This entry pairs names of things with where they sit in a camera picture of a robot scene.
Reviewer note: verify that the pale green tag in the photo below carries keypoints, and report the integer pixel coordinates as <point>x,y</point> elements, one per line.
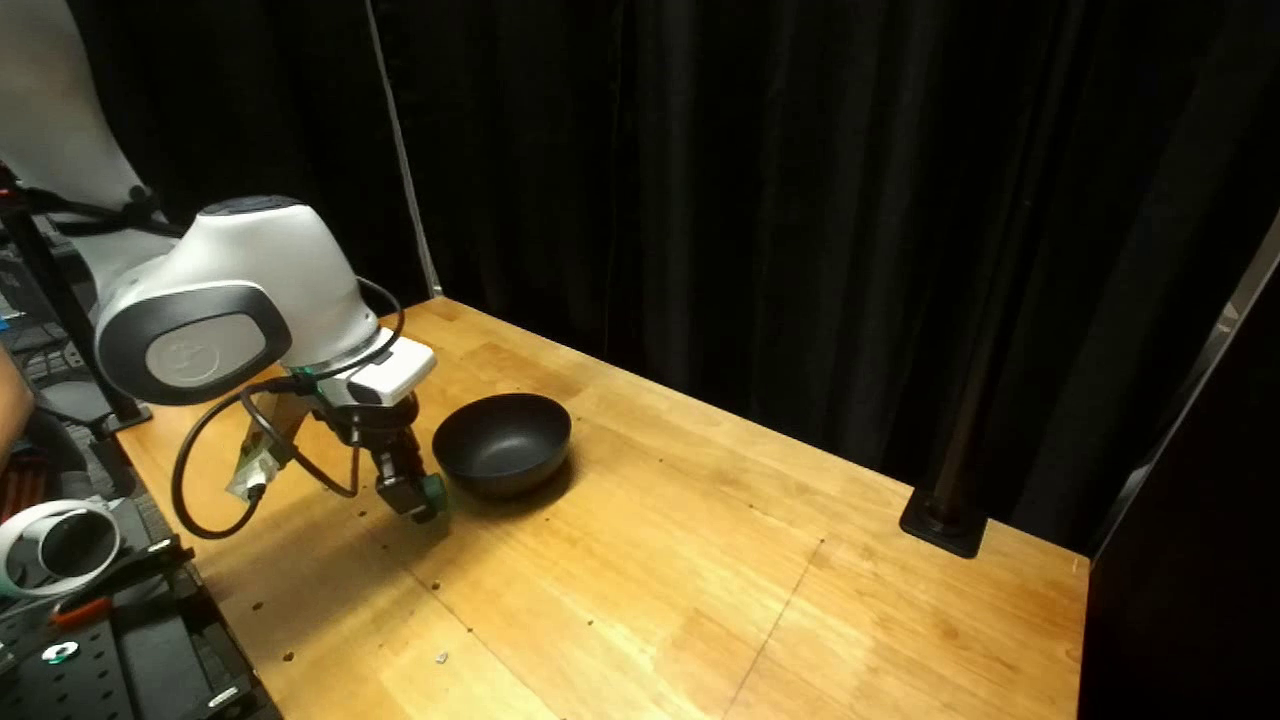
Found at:
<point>263,459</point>

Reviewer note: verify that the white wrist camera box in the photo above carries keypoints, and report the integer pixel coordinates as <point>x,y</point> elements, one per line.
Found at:
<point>389,370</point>

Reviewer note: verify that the white tape roll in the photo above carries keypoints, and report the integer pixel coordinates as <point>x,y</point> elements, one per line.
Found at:
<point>53,545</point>

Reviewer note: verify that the green square block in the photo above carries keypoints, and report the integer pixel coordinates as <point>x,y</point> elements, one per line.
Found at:
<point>435,505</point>

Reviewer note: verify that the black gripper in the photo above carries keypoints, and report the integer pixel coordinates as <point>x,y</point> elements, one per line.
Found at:
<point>378,441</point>

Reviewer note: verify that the black post with base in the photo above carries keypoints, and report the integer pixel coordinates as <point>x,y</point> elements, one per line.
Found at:
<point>961,455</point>

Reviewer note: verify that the thin metal pole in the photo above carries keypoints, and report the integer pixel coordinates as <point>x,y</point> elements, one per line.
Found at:
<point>400,144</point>

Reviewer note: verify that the black round bowl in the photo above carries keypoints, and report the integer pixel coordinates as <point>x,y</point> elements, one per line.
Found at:
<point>503,441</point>

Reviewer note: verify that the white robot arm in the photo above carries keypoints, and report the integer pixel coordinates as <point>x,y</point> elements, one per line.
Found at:
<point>252,292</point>

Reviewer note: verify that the black perforated tool tray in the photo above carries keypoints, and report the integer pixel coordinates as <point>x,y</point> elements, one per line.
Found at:
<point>134,655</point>

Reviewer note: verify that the black curtain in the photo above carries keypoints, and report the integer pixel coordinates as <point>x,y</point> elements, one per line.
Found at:
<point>801,186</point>

